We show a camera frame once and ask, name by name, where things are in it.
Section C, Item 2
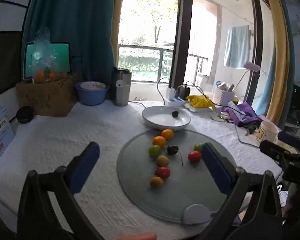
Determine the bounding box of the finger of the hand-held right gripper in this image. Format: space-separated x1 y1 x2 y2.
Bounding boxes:
277 131 300 145
259 140 294 162

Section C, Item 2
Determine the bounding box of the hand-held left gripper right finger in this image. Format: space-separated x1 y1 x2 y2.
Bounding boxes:
197 142 283 240

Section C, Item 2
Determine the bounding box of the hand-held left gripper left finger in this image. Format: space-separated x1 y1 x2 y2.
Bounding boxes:
17 141 105 240

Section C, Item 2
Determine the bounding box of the red tomato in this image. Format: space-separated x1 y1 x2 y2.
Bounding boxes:
188 150 202 163
155 167 171 180

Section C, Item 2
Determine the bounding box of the round grey cutting board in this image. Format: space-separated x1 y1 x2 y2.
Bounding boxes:
117 129 238 227

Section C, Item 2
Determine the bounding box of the yellow tomato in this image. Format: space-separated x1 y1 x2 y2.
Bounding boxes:
150 176 164 188
156 155 170 167

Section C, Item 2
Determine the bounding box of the small orange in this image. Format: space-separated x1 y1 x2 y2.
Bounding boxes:
161 129 174 141
152 136 167 147

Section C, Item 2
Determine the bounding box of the white plate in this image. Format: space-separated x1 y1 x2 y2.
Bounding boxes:
142 106 191 131

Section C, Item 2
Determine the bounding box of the person's left hand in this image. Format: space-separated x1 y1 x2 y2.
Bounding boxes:
117 232 157 240

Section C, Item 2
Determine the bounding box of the white mug with bear print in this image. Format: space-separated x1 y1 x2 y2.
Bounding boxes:
259 120 280 144

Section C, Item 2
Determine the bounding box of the dark monitor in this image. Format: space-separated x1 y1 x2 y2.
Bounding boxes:
285 84 300 130

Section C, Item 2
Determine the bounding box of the white textured tablecloth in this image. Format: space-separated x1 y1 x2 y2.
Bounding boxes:
0 97 283 240

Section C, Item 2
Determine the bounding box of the purple cloth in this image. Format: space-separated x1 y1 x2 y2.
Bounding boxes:
222 102 262 127

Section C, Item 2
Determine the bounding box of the yellow plastic bag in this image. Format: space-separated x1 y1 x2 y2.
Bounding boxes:
185 94 215 109

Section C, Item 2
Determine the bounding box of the blue bowl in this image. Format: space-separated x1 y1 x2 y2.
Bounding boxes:
75 82 110 106

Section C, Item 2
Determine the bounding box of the white woven basket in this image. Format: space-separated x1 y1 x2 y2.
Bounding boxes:
212 86 235 107

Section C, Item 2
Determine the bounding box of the white power strip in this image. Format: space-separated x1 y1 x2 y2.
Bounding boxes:
164 97 188 107

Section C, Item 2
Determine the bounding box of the cardboard box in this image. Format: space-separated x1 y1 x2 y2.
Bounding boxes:
15 70 82 117

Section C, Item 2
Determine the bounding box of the white desk lamp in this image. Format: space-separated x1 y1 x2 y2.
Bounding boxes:
231 61 261 98

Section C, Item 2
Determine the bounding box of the black round disc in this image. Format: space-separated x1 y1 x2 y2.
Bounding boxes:
16 106 35 124

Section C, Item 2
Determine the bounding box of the white dish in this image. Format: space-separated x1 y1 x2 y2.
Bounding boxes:
79 81 107 90

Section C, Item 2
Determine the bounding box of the black charger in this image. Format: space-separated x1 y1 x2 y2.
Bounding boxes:
179 85 191 100

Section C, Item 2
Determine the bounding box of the yellow curtain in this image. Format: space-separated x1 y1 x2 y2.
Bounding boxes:
261 0 290 125
110 0 128 68

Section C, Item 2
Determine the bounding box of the steel thermos jug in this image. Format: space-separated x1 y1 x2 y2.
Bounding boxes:
111 67 132 107

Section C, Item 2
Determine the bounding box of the light blue towel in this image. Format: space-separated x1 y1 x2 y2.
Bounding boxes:
224 25 251 69

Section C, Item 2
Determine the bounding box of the laptop with green screen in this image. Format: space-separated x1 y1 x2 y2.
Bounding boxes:
24 42 72 79

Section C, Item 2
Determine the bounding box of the clear plastic bag of oranges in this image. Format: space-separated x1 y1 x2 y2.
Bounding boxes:
31 26 58 83

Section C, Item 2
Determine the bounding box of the balcony railing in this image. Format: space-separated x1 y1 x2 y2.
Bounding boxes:
117 43 174 82

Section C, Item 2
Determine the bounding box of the blue curtain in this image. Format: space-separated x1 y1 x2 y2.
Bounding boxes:
22 0 117 90

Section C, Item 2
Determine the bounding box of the black cable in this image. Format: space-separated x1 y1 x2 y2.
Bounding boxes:
157 78 171 106
130 100 150 108

